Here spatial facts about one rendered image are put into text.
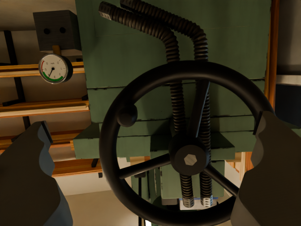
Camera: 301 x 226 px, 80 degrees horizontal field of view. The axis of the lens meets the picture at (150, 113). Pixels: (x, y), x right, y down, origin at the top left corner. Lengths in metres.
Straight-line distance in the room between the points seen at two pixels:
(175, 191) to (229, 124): 0.21
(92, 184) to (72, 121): 1.18
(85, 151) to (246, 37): 0.49
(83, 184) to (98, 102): 3.17
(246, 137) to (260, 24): 0.27
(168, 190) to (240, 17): 0.42
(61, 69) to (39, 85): 2.82
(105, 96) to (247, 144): 0.39
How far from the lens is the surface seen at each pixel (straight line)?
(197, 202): 0.48
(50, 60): 0.45
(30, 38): 3.30
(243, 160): 2.62
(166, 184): 0.43
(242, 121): 0.52
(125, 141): 0.49
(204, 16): 0.48
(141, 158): 0.53
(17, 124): 3.52
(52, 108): 2.62
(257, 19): 0.52
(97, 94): 0.48
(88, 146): 0.52
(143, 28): 0.34
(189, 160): 0.29
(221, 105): 0.49
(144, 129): 0.47
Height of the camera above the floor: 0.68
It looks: 13 degrees up
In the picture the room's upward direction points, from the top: 177 degrees clockwise
